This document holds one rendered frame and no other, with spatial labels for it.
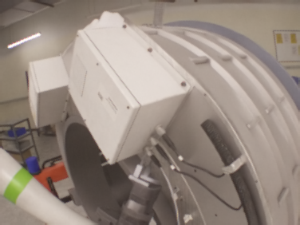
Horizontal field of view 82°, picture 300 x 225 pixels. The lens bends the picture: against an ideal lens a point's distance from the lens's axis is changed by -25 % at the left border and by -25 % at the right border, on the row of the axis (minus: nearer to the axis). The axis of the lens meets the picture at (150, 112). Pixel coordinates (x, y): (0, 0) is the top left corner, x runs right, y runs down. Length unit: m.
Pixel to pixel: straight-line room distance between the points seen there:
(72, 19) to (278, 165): 6.76
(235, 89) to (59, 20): 6.91
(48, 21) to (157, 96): 7.20
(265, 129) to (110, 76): 0.33
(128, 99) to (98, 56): 0.11
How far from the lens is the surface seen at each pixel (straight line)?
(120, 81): 0.36
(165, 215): 0.59
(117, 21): 0.88
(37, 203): 0.63
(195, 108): 0.41
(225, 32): 0.85
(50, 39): 7.32
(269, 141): 0.48
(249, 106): 0.48
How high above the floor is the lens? 1.71
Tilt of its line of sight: 13 degrees down
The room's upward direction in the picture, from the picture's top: 8 degrees counter-clockwise
